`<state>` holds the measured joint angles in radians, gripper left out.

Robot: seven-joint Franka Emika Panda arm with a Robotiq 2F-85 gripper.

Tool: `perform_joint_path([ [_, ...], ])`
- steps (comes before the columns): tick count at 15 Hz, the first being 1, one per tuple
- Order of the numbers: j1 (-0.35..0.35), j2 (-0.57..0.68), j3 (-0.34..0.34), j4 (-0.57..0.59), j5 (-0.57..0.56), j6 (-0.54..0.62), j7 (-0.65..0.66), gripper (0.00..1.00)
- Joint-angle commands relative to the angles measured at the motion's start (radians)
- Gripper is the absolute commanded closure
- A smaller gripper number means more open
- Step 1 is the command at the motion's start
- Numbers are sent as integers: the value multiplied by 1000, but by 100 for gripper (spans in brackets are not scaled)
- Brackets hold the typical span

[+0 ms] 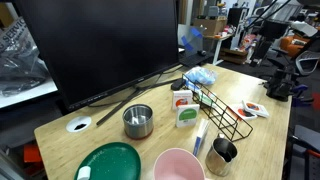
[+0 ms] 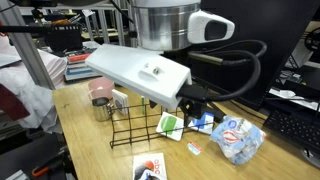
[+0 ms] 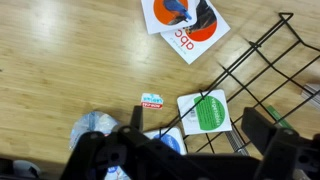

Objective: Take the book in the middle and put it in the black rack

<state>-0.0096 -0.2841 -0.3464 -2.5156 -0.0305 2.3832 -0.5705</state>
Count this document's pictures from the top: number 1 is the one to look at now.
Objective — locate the white book orange circle upright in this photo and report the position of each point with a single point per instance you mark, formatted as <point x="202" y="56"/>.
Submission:
<point x="182" y="97"/>

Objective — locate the white blue transport book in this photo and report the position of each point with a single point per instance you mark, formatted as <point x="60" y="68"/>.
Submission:
<point x="191" y="86"/>

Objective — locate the white green vegetables book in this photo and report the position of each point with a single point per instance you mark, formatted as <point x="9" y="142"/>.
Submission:
<point x="205" y="99"/>

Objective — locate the abc book red black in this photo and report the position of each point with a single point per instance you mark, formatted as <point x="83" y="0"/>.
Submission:
<point x="240" y="112"/>

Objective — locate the black power adapter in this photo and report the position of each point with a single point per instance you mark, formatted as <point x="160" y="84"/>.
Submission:
<point x="178" y="84"/>

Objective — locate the steel tin with brown base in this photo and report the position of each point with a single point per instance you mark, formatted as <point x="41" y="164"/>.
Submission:
<point x="138" y="121"/>

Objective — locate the blue white plastic bag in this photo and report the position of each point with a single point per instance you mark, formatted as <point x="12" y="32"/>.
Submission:
<point x="201" y="75"/>

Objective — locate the pink bowl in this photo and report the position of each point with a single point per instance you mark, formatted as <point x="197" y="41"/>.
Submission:
<point x="177" y="164"/>

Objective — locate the large black computer monitor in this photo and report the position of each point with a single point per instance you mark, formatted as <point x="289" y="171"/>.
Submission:
<point x="95" y="48"/>

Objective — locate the green speckled plate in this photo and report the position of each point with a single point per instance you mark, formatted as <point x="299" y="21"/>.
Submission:
<point x="113" y="161"/>

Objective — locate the cardboard box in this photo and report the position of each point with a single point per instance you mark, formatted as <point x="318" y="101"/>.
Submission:
<point x="213" y="26"/>

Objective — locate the small steel pitcher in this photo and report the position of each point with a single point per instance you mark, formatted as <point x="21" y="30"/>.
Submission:
<point x="220" y="156"/>

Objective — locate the white block on plate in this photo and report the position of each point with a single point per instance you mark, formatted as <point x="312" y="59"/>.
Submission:
<point x="84" y="173"/>

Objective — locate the grey plastic bag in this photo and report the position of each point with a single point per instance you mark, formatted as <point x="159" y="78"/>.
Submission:
<point x="21" y="68"/>

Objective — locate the black wire rack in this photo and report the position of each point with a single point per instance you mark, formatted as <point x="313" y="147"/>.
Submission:
<point x="220" y="115"/>

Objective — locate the black camera tripod mount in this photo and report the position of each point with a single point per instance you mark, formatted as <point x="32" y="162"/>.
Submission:
<point x="284" y="82"/>

